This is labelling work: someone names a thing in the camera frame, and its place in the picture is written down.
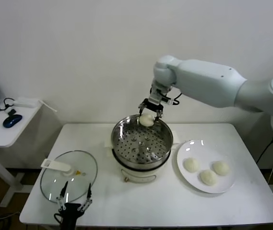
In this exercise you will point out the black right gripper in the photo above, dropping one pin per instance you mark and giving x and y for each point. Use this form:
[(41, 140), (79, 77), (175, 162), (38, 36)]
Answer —
[(154, 105)]

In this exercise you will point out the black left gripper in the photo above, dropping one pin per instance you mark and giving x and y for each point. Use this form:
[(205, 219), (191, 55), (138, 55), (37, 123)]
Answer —
[(70, 212)]

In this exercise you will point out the white steamed baozi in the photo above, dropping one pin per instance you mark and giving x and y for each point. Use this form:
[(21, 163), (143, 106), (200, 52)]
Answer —
[(208, 177), (192, 165), (146, 120), (221, 168)]

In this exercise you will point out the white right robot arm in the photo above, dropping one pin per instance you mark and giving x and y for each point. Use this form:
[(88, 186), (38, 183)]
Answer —
[(205, 79)]

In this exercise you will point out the stainless steel steamer basket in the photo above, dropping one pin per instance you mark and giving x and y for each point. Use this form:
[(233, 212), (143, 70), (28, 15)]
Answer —
[(162, 134)]

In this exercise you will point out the white round plate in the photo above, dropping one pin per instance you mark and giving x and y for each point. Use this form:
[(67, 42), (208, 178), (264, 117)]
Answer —
[(198, 148)]

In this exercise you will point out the white electric cooking pot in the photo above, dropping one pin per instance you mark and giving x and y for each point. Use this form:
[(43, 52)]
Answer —
[(138, 176)]

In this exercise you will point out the blue black computer mouse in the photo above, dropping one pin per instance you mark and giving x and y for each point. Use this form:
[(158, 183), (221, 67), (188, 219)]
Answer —
[(12, 120)]

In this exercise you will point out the small black usb dongle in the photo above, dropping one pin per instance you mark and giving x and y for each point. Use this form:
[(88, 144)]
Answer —
[(12, 112)]

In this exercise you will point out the white rectangular device box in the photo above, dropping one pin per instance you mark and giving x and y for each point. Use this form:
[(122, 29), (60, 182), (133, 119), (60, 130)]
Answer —
[(26, 102)]

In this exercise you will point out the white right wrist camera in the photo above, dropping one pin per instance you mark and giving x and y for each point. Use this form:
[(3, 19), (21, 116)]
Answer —
[(167, 99)]

